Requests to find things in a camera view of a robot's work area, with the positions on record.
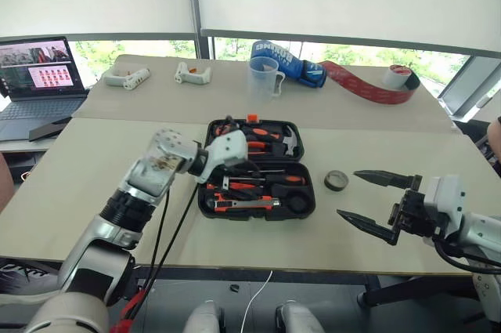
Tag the white handheld gripper device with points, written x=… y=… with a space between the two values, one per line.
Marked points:
x=192 y=74
x=129 y=78

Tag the silver rounded robot leg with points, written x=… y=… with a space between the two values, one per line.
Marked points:
x=299 y=319
x=203 y=317

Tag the open laptop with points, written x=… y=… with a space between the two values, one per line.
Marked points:
x=35 y=74

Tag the clear plastic measuring cup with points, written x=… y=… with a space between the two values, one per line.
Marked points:
x=260 y=82

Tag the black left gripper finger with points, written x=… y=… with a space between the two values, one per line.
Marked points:
x=229 y=124

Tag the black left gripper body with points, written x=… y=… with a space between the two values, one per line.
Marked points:
x=238 y=171

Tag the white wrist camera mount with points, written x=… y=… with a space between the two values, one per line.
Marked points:
x=446 y=200
x=229 y=149

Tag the small black floor object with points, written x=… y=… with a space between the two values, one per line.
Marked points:
x=234 y=288

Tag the black table leg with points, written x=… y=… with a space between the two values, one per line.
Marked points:
x=411 y=290

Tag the black tool case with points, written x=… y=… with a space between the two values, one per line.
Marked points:
x=254 y=215

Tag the orange black long pliers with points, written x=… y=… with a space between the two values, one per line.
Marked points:
x=260 y=132

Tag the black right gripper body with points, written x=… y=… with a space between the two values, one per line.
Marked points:
x=415 y=215

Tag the blue boxing glove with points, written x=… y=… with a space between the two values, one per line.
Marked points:
x=289 y=62

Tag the white dotted robot part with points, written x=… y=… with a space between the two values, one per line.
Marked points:
x=487 y=294

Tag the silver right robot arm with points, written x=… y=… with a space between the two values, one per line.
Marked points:
x=481 y=231

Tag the black tape roll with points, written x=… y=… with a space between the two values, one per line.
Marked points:
x=330 y=186

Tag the grey tilted window sash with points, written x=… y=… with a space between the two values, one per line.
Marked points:
x=469 y=86

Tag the grey window post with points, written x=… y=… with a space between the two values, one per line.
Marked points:
x=197 y=4

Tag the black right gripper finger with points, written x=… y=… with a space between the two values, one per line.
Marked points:
x=391 y=179
x=372 y=225

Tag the steel claw hammer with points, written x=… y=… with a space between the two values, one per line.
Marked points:
x=287 y=141

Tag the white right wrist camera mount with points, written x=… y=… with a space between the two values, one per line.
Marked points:
x=446 y=200

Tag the orange utility knife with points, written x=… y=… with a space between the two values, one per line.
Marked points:
x=242 y=204

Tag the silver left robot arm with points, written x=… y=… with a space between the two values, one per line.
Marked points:
x=148 y=176

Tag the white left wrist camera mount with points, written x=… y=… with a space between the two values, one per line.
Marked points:
x=229 y=149

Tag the orange and black screwdriver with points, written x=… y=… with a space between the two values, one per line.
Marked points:
x=289 y=180

